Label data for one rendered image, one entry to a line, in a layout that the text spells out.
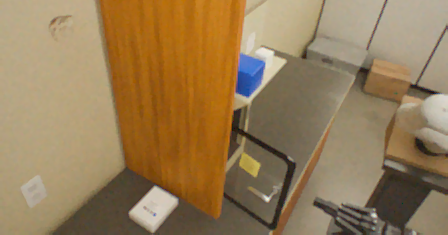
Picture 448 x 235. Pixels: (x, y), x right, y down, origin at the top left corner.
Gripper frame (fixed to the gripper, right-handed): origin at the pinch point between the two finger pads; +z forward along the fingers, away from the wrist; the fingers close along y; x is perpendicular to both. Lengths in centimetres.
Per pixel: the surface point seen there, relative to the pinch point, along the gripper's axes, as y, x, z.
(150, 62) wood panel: 1, -28, 65
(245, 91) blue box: -8.5, -23.6, 34.5
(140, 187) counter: 6, 35, 72
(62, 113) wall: 21, -10, 87
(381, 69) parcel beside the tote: -289, 104, 1
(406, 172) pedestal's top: -71, 37, -28
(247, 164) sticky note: -5.0, 4.2, 28.7
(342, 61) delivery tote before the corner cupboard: -273, 100, 40
